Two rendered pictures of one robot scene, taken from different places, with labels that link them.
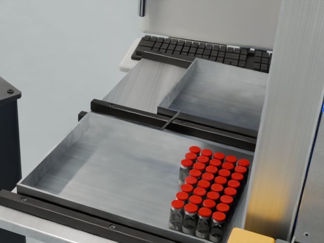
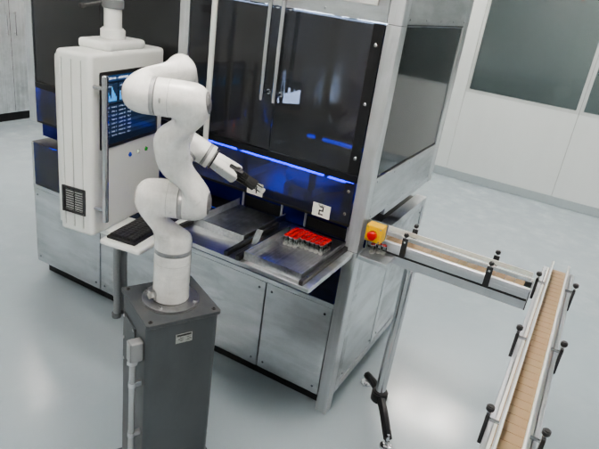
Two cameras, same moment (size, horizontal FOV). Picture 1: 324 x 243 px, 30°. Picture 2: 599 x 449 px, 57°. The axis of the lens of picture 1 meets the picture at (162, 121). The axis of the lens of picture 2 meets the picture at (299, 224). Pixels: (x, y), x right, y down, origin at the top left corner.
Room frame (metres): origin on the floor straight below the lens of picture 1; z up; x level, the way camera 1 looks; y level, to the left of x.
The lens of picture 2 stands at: (0.55, 2.03, 1.89)
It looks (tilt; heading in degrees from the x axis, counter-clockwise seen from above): 23 degrees down; 278
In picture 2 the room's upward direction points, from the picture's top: 8 degrees clockwise
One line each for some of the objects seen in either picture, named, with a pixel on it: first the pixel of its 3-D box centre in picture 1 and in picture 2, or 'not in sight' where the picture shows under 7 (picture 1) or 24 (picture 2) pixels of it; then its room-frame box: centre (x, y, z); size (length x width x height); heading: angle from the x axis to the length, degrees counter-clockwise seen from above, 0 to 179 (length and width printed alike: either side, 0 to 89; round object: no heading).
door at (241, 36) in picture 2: not in sight; (231, 70); (1.29, -0.35, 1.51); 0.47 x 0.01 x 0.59; 162
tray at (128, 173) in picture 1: (143, 177); (293, 251); (0.84, 0.02, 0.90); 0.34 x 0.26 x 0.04; 72
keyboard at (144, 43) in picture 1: (206, 55); (148, 224); (1.54, -0.11, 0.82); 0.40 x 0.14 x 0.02; 81
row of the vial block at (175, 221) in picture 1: (192, 187); (304, 243); (0.82, -0.06, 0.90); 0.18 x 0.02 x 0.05; 162
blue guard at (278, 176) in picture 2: not in sight; (171, 146); (1.58, -0.43, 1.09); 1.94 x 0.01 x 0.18; 162
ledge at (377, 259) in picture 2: not in sight; (377, 256); (0.51, -0.16, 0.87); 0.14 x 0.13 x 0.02; 72
